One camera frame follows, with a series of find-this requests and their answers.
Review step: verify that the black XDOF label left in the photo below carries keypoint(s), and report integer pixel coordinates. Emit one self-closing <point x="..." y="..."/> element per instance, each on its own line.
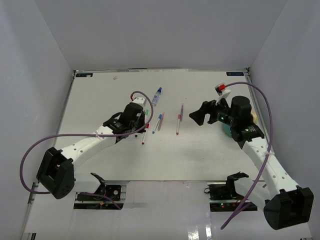
<point x="83" y="75"/>

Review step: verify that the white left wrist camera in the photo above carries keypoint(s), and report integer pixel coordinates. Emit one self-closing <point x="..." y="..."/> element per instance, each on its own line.
<point x="141" y="101"/>

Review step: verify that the red cap white marker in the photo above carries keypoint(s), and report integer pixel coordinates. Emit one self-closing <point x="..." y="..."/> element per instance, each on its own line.
<point x="145" y="134"/>

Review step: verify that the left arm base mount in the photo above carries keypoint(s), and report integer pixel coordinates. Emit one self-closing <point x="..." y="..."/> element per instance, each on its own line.
<point x="107" y="196"/>

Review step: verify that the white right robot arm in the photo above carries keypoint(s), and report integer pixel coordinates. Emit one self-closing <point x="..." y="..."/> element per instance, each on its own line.
<point x="284" y="203"/>

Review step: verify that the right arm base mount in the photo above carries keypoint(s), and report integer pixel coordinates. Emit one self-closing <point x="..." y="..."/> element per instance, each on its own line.
<point x="223" y="196"/>

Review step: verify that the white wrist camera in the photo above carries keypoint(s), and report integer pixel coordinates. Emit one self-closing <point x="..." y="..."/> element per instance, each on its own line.
<point x="141" y="101"/>
<point x="222" y="91"/>

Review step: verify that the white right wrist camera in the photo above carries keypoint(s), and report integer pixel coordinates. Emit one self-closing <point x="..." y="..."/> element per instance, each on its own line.
<point x="222" y="91"/>

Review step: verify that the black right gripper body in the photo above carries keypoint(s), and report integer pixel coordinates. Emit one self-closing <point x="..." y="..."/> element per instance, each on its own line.
<point x="218" y="113"/>

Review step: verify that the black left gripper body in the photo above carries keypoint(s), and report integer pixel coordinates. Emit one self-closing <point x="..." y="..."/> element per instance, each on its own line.
<point x="137" y="125"/>

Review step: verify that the pink cap white marker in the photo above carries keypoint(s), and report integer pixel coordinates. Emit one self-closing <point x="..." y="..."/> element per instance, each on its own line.
<point x="178" y="124"/>

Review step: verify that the purple clear gel pen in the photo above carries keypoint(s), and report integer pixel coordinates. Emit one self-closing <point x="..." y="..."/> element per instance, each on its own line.
<point x="181" y="112"/>

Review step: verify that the teal round organizer container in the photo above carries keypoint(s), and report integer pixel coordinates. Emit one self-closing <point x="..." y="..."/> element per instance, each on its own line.
<point x="226" y="129"/>

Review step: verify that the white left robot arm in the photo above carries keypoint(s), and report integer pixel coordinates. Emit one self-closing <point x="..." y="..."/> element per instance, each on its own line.
<point x="113" y="154"/>

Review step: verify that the beige tape roll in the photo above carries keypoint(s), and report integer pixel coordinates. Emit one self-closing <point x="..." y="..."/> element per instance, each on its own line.
<point x="254" y="117"/>

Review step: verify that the clear blue spray bottle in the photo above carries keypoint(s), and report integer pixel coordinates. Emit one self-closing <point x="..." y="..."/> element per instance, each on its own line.
<point x="156" y="97"/>

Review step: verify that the black XDOF label right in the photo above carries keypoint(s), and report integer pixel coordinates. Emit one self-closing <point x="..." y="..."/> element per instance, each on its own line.
<point x="234" y="73"/>

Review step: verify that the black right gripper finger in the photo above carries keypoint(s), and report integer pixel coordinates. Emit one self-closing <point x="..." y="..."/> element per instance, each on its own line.
<point x="204" y="109"/>
<point x="198" y="117"/>

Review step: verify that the blue cap white marker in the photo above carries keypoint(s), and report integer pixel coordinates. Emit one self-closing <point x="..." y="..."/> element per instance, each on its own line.
<point x="156" y="124"/>

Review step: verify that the black xdof label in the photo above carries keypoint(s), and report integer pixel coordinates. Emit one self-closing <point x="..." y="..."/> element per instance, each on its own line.
<point x="234" y="73"/>
<point x="83" y="75"/>

